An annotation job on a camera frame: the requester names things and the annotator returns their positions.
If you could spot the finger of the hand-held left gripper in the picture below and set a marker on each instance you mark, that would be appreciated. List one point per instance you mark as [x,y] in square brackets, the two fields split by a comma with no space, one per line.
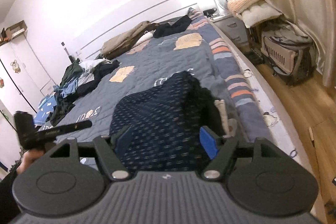
[71,127]

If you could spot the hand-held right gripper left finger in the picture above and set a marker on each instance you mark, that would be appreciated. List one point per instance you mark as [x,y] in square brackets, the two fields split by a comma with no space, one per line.
[123,141]

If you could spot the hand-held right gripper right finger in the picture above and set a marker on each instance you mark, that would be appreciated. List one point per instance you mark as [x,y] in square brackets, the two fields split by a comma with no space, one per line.
[208,144]

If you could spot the navy patterned sweater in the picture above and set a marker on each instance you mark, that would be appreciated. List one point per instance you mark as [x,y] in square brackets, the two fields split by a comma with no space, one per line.
[157,113]

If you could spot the person's left forearm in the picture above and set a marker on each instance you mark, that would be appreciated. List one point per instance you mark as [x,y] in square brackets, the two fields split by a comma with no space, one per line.
[10,192]

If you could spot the black folded clothes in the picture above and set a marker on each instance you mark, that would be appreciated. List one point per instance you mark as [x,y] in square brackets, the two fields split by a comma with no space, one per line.
[203,100]

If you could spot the person's left hand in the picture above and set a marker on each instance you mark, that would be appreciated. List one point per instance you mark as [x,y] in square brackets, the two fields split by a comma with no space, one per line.
[31,158]

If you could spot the green hanging toy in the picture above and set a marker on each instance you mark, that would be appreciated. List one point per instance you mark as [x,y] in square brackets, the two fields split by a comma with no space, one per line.
[5,116]

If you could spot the blue printed quilt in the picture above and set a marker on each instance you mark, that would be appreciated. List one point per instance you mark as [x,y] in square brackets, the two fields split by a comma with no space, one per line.
[43,108]

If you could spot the light blue garment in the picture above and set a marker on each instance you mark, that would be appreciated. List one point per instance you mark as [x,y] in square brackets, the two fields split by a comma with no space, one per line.
[67,87]

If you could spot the white wardrobe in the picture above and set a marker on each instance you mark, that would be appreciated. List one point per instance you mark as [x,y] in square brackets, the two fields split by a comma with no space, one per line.
[21,87]

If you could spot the cartoon mouse sticker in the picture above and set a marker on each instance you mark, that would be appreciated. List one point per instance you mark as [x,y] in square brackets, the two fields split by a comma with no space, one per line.
[15,66]
[1,82]

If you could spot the dark dotted garment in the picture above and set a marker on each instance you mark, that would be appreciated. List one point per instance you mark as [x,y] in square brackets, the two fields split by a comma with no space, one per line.
[94,79]

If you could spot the dark green garment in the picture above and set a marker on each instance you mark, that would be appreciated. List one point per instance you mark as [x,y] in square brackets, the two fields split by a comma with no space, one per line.
[71,70]

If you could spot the grey white garment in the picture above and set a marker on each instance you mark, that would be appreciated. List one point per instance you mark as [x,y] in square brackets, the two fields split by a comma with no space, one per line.
[90,65]

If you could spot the black device on stand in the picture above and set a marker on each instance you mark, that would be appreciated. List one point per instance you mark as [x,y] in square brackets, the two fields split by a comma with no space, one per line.
[68,56]

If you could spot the grey quilted bedspread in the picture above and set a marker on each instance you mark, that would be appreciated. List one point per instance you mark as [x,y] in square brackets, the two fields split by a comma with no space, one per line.
[170,69]

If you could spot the tan folded blanket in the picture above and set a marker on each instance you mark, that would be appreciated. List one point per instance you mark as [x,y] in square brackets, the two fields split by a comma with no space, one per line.
[126,40]

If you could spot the open cardboard box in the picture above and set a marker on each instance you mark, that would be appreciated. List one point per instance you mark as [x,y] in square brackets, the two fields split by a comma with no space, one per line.
[17,28]

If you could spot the white nightstand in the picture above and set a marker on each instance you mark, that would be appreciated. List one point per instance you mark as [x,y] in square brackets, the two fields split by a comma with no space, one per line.
[232,29]

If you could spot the beige pet carrier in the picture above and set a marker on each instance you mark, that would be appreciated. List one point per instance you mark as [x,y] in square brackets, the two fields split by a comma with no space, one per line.
[286,56]

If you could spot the black rumpled cloth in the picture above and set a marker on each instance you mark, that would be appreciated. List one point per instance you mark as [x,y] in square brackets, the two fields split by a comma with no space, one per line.
[173,27]

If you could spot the tan curtain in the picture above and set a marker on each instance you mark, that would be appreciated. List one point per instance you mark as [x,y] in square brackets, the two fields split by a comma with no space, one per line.
[302,3]

